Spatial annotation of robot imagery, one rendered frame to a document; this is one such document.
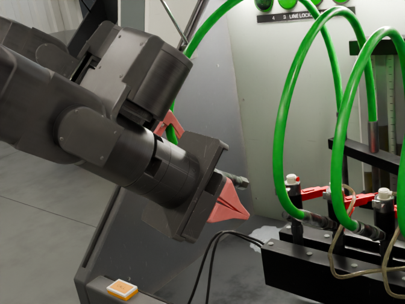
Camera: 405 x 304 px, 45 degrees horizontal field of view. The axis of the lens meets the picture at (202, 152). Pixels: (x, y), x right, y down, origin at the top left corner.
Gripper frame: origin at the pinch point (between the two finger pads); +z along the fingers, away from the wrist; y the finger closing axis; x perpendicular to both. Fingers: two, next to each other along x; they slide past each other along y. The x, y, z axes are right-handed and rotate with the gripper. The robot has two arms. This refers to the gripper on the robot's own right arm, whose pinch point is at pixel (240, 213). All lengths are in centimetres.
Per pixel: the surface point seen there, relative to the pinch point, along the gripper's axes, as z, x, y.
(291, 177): 24.7, 18.9, 10.2
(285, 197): 12.8, 7.0, 5.0
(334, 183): 11.8, -0.3, 8.7
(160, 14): 107, 278, 110
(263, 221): 57, 52, 3
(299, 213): 17.7, 7.8, 4.2
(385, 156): 37.5, 12.6, 21.3
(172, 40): 125, 279, 100
